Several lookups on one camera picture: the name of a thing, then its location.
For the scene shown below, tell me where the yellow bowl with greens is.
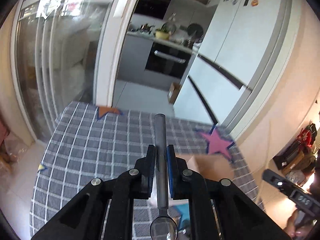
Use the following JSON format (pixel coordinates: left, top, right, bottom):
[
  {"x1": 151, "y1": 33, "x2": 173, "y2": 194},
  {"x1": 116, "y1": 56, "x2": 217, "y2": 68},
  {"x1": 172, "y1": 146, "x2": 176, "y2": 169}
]
[{"x1": 155, "y1": 30, "x2": 170, "y2": 40}]

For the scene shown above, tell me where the cardboard box on floor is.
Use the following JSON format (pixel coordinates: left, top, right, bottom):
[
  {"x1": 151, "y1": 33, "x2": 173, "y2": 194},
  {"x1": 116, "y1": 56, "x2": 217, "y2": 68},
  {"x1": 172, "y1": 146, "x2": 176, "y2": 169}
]
[{"x1": 168, "y1": 82, "x2": 181, "y2": 104}]

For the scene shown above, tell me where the person right hand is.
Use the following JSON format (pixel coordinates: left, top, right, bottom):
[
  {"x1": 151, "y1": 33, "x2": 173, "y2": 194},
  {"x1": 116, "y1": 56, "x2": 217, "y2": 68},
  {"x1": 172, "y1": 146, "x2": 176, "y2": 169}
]
[{"x1": 284, "y1": 209, "x2": 316, "y2": 239}]

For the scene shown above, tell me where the bags pile on floor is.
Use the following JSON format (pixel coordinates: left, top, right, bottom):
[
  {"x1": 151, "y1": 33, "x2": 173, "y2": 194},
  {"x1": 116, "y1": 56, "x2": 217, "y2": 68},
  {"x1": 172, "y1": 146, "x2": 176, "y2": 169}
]
[{"x1": 273, "y1": 122, "x2": 317, "y2": 186}]

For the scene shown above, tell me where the glass sliding door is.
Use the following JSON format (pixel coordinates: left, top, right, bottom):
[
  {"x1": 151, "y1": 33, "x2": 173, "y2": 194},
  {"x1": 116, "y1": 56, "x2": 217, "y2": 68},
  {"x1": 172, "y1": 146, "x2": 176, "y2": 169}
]
[{"x1": 11, "y1": 0, "x2": 137, "y2": 142}]

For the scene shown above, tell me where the white refrigerator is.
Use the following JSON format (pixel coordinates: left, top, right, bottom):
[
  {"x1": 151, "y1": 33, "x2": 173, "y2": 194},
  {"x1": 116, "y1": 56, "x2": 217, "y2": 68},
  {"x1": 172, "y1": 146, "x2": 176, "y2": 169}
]
[{"x1": 174, "y1": 0, "x2": 291, "y2": 129}]

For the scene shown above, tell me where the black range hood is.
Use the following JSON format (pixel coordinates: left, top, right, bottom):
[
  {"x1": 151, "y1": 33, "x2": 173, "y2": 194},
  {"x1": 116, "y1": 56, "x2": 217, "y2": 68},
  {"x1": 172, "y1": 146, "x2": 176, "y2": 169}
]
[{"x1": 134, "y1": 0, "x2": 171, "y2": 20}]

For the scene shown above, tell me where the grey checkered star tablecloth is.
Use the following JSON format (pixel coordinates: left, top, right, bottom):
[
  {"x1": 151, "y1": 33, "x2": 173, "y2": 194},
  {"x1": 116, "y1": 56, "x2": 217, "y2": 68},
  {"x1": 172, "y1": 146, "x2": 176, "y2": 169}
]
[{"x1": 30, "y1": 102, "x2": 258, "y2": 239}]

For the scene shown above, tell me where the black handled spoon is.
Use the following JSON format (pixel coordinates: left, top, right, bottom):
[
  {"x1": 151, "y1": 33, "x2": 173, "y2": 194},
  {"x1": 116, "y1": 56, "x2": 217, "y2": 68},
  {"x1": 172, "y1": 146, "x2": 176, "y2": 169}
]
[{"x1": 150, "y1": 114, "x2": 178, "y2": 240}]

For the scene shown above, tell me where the white plastic utensil holder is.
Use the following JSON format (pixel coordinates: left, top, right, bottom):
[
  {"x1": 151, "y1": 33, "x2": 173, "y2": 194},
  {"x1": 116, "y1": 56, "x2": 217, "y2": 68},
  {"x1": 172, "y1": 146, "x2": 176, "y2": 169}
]
[{"x1": 147, "y1": 154, "x2": 235, "y2": 205}]

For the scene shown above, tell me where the black built-in oven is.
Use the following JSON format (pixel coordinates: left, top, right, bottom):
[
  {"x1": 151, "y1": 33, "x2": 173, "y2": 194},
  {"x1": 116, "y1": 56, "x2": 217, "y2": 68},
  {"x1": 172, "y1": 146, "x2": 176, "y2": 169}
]
[{"x1": 145, "y1": 42, "x2": 191, "y2": 79}]

